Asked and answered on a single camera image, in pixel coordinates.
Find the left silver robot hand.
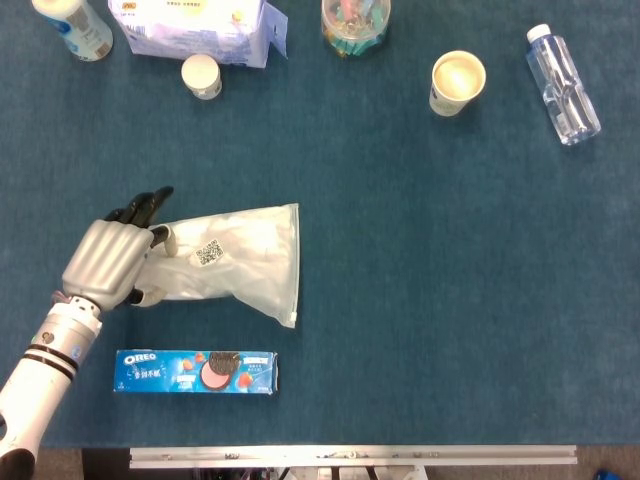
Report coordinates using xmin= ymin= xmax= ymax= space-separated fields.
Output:
xmin=60 ymin=185 xmax=180 ymax=314

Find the clear plastic water bottle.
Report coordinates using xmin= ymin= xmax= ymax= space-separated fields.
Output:
xmin=524 ymin=23 xmax=603 ymax=147

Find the aluminium frame rail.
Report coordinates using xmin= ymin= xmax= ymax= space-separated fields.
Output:
xmin=128 ymin=444 xmax=578 ymax=470

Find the blue Oreo cookie box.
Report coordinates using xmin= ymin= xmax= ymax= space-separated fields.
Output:
xmin=113 ymin=348 xmax=279 ymax=399

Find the paper cup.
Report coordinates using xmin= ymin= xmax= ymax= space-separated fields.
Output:
xmin=428 ymin=49 xmax=488 ymax=118

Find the clear jar of binder clips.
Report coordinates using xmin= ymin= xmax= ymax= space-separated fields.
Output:
xmin=320 ymin=0 xmax=393 ymax=61

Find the translucent white plastic bag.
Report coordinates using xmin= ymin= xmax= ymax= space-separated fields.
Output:
xmin=135 ymin=202 xmax=302 ymax=330

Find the small white round jar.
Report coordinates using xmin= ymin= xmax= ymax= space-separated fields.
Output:
xmin=180 ymin=53 xmax=223 ymax=101

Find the white bottle with blue label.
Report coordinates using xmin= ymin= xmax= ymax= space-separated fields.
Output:
xmin=30 ymin=0 xmax=115 ymax=63

